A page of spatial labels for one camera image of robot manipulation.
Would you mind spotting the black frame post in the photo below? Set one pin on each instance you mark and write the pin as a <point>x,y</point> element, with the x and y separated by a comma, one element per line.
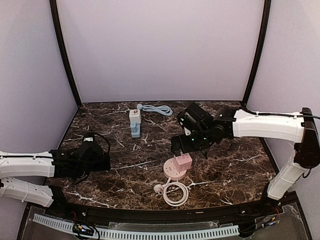
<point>258,51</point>
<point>63,51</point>

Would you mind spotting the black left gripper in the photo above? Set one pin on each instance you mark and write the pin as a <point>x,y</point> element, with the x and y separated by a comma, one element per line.
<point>105,163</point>

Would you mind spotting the blue power strip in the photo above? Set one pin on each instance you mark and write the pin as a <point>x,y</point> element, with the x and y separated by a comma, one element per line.
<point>137,133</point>

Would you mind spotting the small green circuit board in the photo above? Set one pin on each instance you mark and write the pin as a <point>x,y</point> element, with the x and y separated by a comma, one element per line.
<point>83,229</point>

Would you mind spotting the pink round power socket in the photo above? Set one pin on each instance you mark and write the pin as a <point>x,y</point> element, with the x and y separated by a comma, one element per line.
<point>171,172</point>

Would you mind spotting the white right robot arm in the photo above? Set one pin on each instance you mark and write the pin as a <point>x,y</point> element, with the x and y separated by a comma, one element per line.
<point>298,128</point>

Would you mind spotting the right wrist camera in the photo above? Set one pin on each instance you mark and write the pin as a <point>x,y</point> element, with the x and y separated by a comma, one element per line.
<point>194,118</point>

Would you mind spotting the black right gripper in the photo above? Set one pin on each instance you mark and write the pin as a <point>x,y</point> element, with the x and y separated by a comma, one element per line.
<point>179,144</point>

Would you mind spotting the pink plug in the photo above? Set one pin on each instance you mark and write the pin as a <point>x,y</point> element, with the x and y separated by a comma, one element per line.
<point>158,189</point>

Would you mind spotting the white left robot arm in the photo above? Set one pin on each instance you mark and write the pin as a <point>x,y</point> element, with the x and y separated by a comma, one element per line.
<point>14,166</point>

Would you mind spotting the grey slotted cable duct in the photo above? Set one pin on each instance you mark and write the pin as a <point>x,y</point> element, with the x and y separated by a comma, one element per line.
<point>139,231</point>

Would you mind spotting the large pink cube adapter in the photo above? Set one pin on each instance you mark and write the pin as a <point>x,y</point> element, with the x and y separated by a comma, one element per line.
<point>182,162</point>

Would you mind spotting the right black frame post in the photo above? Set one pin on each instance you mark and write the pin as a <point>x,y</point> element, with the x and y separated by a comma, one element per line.
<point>258,51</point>

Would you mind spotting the white cube socket adapter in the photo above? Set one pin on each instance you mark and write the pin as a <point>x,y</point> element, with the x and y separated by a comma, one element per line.
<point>135,116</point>

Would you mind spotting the left black frame post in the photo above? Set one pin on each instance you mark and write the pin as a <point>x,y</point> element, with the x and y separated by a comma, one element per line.
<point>63,51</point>

